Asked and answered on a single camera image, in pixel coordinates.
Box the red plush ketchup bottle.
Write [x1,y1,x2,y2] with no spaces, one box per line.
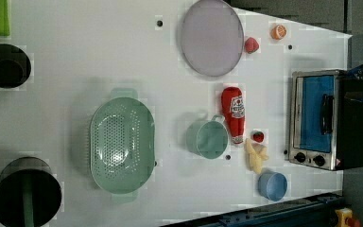
[221,87,245,145]

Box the green plastic strainer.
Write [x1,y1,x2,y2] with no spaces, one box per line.
[90,88,155,203]

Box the green mug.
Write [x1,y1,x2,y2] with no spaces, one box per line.
[186,114,229,159]

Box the small red strawberry toy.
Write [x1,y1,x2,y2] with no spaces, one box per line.
[252,131,265,143]

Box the round grey plate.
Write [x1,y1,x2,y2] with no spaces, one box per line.
[181,0,244,77]

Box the plush peeled banana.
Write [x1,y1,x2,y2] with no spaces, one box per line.
[245,138,268,174]

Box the red plush strawberry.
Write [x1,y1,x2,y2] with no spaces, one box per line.
[245,37,259,54]

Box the blue cup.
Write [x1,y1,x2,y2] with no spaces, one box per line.
[258,172,287,201]

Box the orange slice toy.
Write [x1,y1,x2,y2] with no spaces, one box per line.
[270,25,287,40]

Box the silver toaster oven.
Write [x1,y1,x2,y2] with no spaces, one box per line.
[288,70,363,171]

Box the black cylinder with green stick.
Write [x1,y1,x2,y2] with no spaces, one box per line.
[0,157,62,227]

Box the black round container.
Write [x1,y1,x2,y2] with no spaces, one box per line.
[0,44,31,89]

